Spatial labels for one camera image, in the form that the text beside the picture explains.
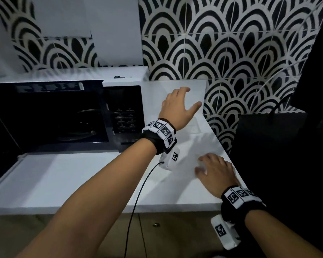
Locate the tall black object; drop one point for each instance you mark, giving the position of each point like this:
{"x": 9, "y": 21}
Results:
{"x": 317, "y": 72}

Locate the glass microwave turntable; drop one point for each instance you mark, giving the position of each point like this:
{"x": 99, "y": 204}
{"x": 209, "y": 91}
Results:
{"x": 80, "y": 126}

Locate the black microwave door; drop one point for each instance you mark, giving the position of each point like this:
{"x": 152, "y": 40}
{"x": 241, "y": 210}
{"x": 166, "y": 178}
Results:
{"x": 0, "y": 147}

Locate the person's left hand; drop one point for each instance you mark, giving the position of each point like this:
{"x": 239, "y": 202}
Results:
{"x": 175, "y": 108}

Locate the person's right fingers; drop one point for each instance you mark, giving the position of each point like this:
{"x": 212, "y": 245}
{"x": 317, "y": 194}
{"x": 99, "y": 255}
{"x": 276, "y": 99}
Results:
{"x": 204, "y": 165}

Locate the person's right hand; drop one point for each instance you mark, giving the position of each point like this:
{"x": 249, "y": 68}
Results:
{"x": 218, "y": 173}

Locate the white microwave oven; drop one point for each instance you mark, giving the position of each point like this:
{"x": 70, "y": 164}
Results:
{"x": 123, "y": 110}

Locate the person's right forearm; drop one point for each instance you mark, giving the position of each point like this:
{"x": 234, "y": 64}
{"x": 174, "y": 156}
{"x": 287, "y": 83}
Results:
{"x": 277, "y": 236}

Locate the person's left forearm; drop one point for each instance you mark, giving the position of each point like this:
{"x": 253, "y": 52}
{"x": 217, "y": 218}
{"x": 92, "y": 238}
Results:
{"x": 97, "y": 201}

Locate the small black flat object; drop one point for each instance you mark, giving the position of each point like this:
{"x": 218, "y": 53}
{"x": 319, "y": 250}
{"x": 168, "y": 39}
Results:
{"x": 122, "y": 76}

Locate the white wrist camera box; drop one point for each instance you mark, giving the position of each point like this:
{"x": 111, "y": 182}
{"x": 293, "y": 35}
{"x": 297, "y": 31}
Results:
{"x": 171, "y": 159}
{"x": 224, "y": 232}

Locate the person's left thumb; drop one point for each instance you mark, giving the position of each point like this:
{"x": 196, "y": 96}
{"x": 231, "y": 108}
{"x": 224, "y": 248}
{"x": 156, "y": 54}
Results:
{"x": 195, "y": 107}

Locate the large black appliance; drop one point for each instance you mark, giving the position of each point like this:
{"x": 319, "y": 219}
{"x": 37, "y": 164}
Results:
{"x": 280, "y": 163}

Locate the white wall cabinet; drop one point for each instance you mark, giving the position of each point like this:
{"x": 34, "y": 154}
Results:
{"x": 110, "y": 29}

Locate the wooden cabinet door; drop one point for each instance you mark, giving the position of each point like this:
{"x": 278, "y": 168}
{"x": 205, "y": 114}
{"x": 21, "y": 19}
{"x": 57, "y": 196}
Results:
{"x": 177, "y": 233}
{"x": 21, "y": 233}

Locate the black marker wristband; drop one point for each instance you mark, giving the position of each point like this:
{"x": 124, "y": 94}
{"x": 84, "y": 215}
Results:
{"x": 158, "y": 134}
{"x": 239, "y": 201}

